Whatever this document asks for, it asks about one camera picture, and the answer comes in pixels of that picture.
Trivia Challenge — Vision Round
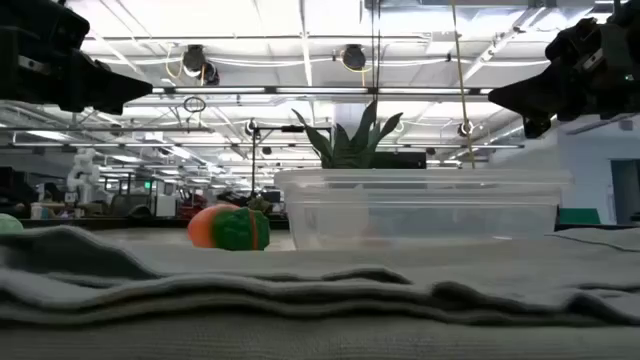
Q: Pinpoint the black ceiling cable reel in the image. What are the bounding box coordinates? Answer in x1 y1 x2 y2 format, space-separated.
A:
341 43 368 72
181 43 221 86

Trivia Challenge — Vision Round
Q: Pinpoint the black perforated box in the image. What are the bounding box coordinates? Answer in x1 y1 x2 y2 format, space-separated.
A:
372 151 428 170

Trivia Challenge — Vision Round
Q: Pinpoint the black hanging cable loop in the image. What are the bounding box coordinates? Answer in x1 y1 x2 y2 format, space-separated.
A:
182 95 208 114

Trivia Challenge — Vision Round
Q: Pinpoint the yellow hanging cable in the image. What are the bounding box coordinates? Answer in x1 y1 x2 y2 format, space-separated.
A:
451 0 477 170

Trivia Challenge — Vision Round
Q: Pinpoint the grey folded cloth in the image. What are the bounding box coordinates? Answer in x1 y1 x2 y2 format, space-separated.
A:
0 224 640 360

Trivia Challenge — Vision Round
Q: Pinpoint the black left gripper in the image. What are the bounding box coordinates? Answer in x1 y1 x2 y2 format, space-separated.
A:
0 0 154 116

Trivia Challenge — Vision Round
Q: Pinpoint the clear plastic tupperware container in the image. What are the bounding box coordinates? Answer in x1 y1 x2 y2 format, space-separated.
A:
273 168 574 251

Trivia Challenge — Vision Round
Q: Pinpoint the green toy cucumber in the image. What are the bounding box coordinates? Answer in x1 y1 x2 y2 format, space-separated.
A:
0 213 25 235

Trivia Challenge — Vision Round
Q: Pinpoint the white humanoid robot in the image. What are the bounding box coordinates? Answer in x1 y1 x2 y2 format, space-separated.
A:
66 147 102 205

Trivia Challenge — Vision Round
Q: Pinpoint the orange toy carrot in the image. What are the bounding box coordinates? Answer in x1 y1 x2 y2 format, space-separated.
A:
187 203 271 251

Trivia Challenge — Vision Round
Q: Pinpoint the green board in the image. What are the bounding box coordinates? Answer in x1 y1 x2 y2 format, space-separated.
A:
558 207 602 226

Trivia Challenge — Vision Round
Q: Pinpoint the black hanging coiled cable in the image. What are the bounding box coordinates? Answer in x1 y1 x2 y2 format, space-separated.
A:
370 0 383 104

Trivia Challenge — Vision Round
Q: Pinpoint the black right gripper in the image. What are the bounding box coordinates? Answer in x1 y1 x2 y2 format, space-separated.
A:
488 0 640 140

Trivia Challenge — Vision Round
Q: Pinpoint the potted snake plant white pot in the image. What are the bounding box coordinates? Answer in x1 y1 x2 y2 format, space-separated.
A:
291 99 404 170

